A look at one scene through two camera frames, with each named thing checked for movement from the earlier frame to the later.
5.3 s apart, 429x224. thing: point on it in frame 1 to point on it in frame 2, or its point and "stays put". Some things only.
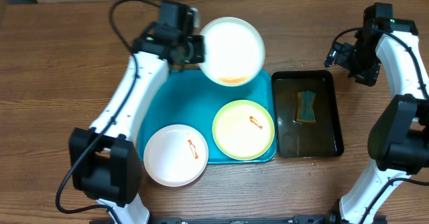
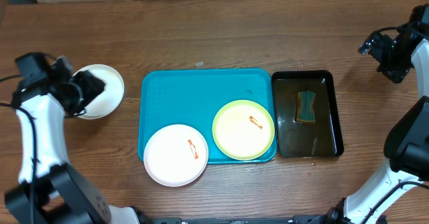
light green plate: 243,130 stays put
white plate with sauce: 234,51 to 110,98
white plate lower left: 175,155 stays put
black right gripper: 342,58 to 383,45
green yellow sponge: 305,113 stays put
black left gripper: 199,42 to 92,86
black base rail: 252,219 stays put
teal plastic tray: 186,97 stays put
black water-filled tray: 297,139 stays put
